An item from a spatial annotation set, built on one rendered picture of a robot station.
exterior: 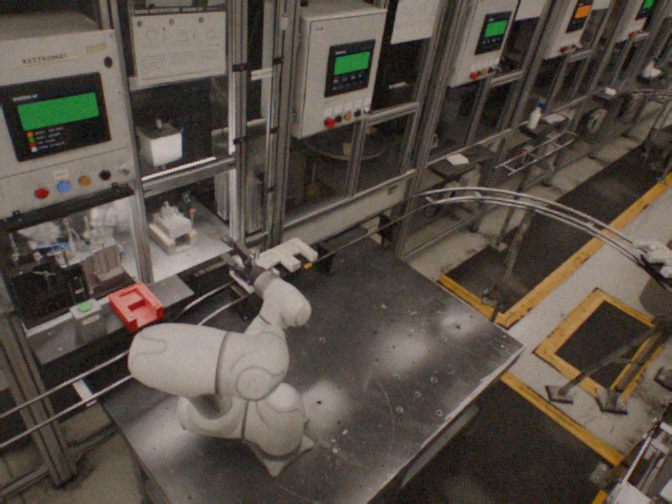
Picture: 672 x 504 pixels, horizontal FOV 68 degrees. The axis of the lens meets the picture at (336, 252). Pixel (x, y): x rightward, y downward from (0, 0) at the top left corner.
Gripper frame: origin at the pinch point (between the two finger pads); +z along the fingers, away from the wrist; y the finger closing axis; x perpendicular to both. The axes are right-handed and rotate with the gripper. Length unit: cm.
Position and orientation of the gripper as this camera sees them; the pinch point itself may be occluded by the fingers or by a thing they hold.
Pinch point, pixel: (227, 249)
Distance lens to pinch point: 182.6
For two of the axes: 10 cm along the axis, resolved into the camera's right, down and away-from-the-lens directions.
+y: 1.2, -7.7, -6.2
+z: -6.9, -5.2, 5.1
